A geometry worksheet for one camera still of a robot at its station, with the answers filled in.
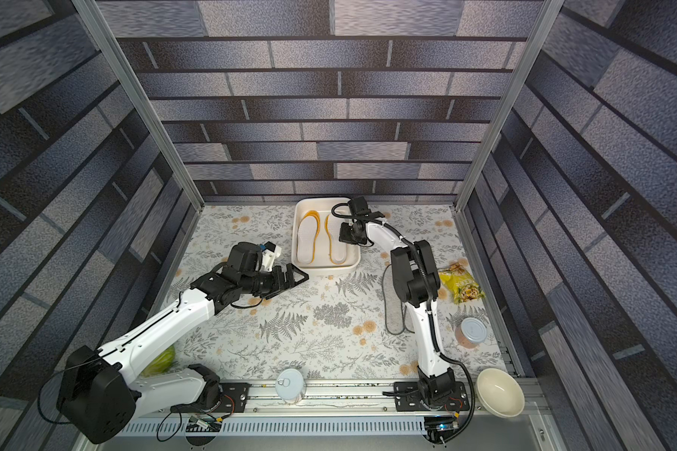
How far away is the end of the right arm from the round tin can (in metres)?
0.40

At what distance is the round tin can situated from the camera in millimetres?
810

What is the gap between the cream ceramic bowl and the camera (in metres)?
0.70

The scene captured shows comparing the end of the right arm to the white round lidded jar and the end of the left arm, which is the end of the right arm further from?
the white round lidded jar

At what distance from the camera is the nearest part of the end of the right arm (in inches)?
31.4
